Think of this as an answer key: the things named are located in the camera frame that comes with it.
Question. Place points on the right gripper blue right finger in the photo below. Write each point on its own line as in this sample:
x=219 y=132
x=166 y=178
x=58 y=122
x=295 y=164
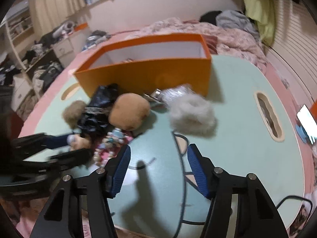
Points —
x=257 y=215

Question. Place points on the grey clothes pile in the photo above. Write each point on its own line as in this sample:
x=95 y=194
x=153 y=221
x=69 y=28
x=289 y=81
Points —
x=231 y=19

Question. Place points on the orange cardboard box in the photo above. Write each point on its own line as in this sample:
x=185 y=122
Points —
x=145 y=64

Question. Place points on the black lace fabric bundle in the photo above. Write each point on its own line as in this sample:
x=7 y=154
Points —
x=94 y=121

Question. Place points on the dark red pillow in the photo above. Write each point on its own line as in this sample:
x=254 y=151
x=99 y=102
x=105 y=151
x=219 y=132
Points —
x=211 y=42

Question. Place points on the clear plastic bag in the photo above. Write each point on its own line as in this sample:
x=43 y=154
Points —
x=167 y=96

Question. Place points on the tan round plush toy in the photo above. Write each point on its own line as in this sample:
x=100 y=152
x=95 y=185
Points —
x=129 y=111

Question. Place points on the brown fur pompom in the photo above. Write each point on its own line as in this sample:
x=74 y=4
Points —
x=72 y=113

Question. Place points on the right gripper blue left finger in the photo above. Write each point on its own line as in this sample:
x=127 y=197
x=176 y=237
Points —
x=62 y=216

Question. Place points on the white drawer cabinet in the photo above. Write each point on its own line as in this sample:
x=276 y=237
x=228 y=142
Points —
x=73 y=42

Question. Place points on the big-head doll figure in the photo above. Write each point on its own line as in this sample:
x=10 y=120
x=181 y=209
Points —
x=76 y=142

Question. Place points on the pink floral quilt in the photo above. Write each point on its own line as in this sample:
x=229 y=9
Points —
x=232 y=42

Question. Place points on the yellow-green hanging cloth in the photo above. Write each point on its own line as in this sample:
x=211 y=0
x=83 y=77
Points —
x=263 y=13

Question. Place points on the black garment on bed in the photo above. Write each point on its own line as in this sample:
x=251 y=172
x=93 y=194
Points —
x=210 y=17

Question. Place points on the smartphone on stand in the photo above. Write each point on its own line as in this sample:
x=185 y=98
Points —
x=308 y=123

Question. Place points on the blue phone stand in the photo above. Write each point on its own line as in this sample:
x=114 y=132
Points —
x=303 y=134

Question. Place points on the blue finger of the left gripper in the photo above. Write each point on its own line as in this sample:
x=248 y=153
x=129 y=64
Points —
x=40 y=141
x=71 y=159

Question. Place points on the white fur pompom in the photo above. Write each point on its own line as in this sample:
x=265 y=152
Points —
x=192 y=114

